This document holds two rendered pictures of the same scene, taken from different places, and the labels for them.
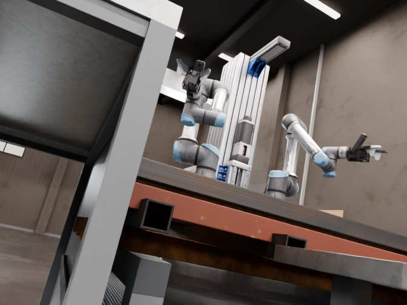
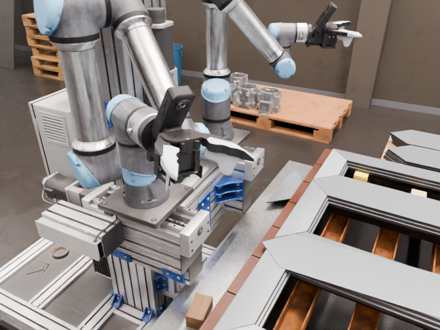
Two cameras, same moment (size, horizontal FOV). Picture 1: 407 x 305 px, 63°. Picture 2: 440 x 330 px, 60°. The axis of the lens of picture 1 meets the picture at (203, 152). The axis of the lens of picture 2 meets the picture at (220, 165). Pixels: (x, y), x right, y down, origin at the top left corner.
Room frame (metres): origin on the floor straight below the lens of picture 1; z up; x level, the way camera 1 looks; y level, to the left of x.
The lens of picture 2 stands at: (0.90, 0.45, 1.75)
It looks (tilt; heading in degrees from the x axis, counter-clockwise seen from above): 30 degrees down; 319
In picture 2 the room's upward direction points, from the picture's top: straight up
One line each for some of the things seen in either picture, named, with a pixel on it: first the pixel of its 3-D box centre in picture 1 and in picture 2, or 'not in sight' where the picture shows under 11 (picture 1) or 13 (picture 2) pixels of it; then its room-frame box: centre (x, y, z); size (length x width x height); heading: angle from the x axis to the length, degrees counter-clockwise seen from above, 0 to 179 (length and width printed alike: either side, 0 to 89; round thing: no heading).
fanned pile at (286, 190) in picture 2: not in sight; (293, 188); (1.87, -0.85, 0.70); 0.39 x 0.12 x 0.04; 110
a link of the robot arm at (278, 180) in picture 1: (278, 181); (216, 98); (2.04, -0.50, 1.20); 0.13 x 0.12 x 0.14; 139
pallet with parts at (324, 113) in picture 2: not in sight; (280, 99); (3.63, -2.79, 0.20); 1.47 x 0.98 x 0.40; 23
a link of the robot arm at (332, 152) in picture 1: (331, 153); (281, 33); (1.96, -0.78, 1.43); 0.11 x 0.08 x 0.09; 49
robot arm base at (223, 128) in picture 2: (274, 198); (216, 125); (2.04, -0.49, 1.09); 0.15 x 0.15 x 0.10
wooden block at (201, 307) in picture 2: not in sight; (200, 311); (1.59, -0.05, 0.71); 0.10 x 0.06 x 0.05; 122
